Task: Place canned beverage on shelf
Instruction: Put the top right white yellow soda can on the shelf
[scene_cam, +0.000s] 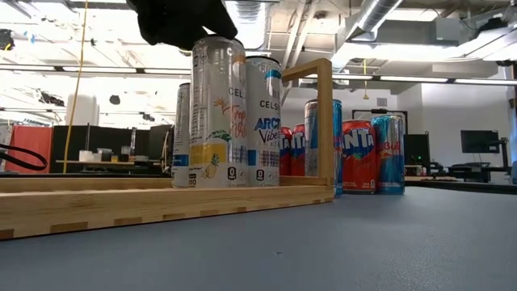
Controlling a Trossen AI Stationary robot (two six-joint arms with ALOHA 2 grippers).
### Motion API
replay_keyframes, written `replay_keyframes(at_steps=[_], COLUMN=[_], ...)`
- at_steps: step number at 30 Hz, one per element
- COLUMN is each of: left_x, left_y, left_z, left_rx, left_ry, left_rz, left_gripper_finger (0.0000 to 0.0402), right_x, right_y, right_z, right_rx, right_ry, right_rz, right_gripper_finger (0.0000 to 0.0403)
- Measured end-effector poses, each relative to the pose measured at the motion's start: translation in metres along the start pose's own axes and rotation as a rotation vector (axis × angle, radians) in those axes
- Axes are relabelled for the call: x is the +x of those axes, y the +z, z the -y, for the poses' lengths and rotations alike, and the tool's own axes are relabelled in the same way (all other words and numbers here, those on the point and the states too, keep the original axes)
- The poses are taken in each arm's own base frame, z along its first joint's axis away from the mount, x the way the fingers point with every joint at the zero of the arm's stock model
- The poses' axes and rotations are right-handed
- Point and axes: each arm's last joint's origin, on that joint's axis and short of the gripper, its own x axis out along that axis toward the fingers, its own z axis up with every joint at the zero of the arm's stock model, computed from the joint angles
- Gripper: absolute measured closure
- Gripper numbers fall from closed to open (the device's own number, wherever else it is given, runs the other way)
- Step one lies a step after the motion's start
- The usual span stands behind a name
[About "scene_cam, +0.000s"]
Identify red Fanta can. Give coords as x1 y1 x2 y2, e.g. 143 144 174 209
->
279 126 293 177
341 119 377 194
290 123 307 177

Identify wooden slatted shelf rack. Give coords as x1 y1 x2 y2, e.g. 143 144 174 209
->
0 57 336 242

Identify black partition panel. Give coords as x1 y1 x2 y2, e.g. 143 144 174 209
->
50 124 151 174

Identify orange partition panel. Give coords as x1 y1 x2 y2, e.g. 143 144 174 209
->
4 124 54 175

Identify silver ventilation duct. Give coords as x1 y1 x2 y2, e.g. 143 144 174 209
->
326 0 405 74

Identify black ceiling device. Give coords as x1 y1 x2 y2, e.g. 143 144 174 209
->
0 28 15 52

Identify black cabinet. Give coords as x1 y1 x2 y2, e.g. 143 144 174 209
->
403 133 431 175

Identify black office desk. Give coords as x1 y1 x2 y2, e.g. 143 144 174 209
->
446 163 511 183

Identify blue silver Red Bull can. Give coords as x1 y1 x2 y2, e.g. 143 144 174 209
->
304 98 344 198
370 114 406 196

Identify yellow cable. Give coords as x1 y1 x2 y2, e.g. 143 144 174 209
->
62 0 90 175

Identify white Celsius Tropical Vibe can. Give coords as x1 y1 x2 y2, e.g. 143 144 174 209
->
188 35 248 189

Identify wooden desk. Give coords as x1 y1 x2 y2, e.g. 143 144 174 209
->
55 159 173 167

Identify white Celsius Arctic Vibe can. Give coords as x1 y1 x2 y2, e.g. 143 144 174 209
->
171 82 191 189
245 55 283 188

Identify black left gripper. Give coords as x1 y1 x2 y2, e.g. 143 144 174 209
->
127 0 239 52

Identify white round column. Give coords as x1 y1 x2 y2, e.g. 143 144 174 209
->
65 91 101 127

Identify black computer monitor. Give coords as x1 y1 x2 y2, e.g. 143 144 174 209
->
460 129 501 154

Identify yellow hanging cord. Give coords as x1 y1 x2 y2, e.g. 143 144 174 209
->
362 58 370 100

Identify black cable loop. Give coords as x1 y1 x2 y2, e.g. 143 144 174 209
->
0 142 48 171

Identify blue panel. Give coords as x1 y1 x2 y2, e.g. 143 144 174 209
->
509 105 517 185

